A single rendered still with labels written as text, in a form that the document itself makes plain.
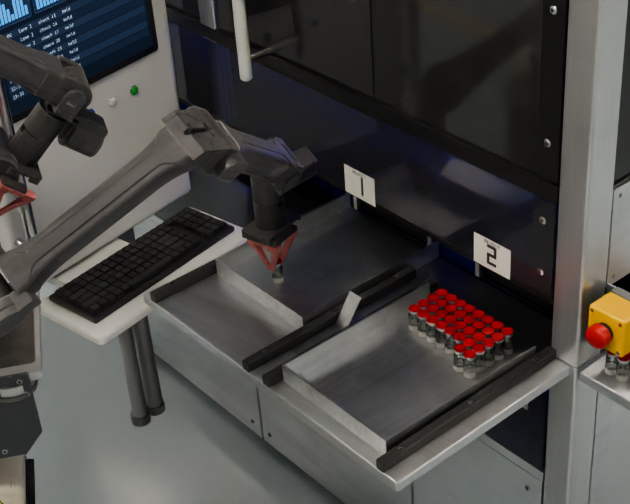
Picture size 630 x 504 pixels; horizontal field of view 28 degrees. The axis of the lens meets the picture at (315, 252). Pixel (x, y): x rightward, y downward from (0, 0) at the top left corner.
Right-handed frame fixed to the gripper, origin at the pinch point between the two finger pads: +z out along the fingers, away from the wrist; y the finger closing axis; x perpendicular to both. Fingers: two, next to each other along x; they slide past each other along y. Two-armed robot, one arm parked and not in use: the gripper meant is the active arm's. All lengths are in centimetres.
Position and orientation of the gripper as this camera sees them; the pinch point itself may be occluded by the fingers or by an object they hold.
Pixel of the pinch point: (275, 262)
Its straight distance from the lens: 235.2
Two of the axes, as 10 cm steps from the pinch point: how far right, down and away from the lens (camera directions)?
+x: -8.2, -2.8, 5.0
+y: 5.7, -5.1, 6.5
